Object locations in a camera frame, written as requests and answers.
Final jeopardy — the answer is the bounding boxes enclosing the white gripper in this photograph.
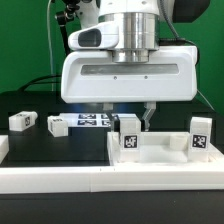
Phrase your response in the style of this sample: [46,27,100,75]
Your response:
[61,24,197,132]

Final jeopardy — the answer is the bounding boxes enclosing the white square table top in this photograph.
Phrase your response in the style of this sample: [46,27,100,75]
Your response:
[107,132,224,166]

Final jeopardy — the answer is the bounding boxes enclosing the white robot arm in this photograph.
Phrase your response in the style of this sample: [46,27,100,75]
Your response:
[61,0,211,120]

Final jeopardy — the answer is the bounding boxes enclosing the white sheet with markers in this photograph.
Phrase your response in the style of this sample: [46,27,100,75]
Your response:
[59,113,111,127]

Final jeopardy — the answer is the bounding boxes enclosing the white U-shaped fence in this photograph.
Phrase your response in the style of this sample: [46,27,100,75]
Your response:
[0,133,224,195]

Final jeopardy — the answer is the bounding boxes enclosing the white thin cable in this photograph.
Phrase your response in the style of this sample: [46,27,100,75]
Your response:
[46,0,56,92]

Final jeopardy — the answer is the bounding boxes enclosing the black cables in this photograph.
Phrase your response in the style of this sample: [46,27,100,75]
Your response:
[18,74,63,93]

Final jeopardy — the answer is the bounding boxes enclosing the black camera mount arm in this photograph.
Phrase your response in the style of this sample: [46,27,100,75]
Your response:
[55,0,80,55]

